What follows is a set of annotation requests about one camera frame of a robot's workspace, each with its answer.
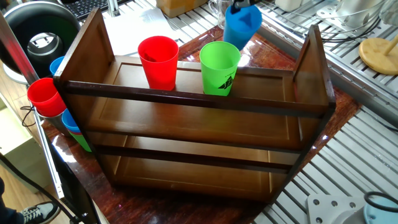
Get beige storage cabinet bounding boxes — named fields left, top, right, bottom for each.
left=0, top=102, right=53, bottom=194

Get shiny metal post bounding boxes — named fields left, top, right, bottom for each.
left=106, top=0, right=121, bottom=19

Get round wooden stand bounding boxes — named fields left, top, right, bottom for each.
left=358, top=34, right=398, bottom=76

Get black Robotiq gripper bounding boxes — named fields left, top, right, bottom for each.
left=229, top=0, right=261, bottom=15

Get dark blue trouser leg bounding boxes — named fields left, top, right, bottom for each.
left=0, top=176, right=23, bottom=224

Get blue red green cup stack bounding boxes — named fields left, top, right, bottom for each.
left=61, top=108, right=93, bottom=153

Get white container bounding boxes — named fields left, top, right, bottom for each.
left=274, top=0, right=305, bottom=12

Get red cup with black logo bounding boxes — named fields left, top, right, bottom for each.
left=137, top=35, right=180, bottom=91

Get grey metal cup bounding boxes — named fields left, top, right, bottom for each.
left=36, top=108, right=72, bottom=138

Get brown wooden two-tier shelf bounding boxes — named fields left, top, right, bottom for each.
left=52, top=7, right=337, bottom=205

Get black cables at mount plate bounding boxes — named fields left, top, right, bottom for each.
left=321, top=16, right=382, bottom=44

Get white perforated base plate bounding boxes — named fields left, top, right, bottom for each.
left=306, top=193, right=368, bottom=224

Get green cup with black logo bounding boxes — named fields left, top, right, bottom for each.
left=199, top=40, right=242, bottom=96

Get black round fan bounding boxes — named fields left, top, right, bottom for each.
left=0, top=1, right=82, bottom=85

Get glossy red-brown wooden board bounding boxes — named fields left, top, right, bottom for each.
left=40, top=23, right=363, bottom=224

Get grey aluminium table rail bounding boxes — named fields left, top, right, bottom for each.
left=254, top=4, right=398, bottom=128

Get grey white sneaker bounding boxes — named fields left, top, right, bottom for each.
left=19, top=201, right=60, bottom=224

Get tan cardboard box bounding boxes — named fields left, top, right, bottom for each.
left=155, top=0, right=208, bottom=19

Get clear glass mug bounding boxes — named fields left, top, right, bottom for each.
left=207, top=0, right=231, bottom=31

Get blue plastic cup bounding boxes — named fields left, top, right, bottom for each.
left=223, top=4, right=264, bottom=52

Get black keyboard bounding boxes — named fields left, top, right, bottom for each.
left=63, top=0, right=133, bottom=22

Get thick black floor cable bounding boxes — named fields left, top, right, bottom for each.
left=0, top=152, right=80, bottom=224

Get white paper sheet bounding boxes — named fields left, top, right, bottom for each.
left=103, top=7, right=178, bottom=57

